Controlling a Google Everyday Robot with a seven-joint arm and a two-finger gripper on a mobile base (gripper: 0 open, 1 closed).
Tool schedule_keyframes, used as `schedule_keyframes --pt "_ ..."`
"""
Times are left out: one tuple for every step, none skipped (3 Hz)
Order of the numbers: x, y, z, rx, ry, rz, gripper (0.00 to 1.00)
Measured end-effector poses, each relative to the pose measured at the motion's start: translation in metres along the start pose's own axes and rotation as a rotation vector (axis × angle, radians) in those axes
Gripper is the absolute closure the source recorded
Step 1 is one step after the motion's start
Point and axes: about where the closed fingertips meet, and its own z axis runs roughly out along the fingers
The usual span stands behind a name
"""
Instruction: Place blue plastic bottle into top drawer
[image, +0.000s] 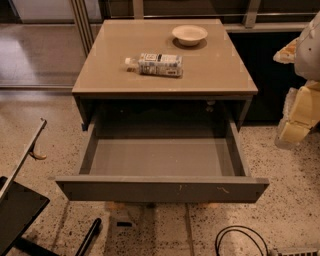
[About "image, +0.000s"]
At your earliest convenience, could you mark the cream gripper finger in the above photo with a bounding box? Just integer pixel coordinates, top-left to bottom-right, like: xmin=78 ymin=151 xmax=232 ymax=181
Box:
xmin=275 ymin=120 xmax=310 ymax=149

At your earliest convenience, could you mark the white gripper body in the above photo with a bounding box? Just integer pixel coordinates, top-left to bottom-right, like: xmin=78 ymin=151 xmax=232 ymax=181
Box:
xmin=283 ymin=80 xmax=320 ymax=129

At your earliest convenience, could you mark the plastic bottle with label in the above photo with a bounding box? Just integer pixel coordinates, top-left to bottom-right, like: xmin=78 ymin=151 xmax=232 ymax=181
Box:
xmin=124 ymin=53 xmax=183 ymax=78

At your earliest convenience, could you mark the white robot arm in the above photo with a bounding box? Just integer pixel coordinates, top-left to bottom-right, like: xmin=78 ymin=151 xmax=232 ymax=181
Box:
xmin=273 ymin=12 xmax=320 ymax=149

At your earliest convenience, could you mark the grey cabinet with glossy top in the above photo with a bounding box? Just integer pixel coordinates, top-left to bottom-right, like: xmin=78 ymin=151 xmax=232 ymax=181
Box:
xmin=72 ymin=19 xmax=258 ymax=127

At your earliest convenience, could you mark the open grey top drawer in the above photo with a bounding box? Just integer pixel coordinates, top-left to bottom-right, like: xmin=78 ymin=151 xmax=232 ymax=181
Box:
xmin=56 ymin=116 xmax=269 ymax=203

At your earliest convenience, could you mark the white ceramic bowl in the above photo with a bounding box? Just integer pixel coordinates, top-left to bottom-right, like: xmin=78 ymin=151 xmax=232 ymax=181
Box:
xmin=172 ymin=25 xmax=208 ymax=47

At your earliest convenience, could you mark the black rod on floor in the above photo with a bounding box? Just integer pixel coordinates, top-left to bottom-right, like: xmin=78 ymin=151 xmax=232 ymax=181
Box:
xmin=75 ymin=218 xmax=102 ymax=256

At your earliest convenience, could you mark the black cable loop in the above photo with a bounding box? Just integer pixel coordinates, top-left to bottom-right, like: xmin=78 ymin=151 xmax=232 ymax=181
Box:
xmin=214 ymin=225 xmax=270 ymax=256

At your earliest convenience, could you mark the yellow hook on frame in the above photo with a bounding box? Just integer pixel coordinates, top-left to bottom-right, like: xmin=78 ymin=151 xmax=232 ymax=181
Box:
xmin=28 ymin=144 xmax=47 ymax=160

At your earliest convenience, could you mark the dark metal frame panel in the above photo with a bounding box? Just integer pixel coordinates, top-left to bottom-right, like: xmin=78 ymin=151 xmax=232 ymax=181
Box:
xmin=0 ymin=118 xmax=50 ymax=256

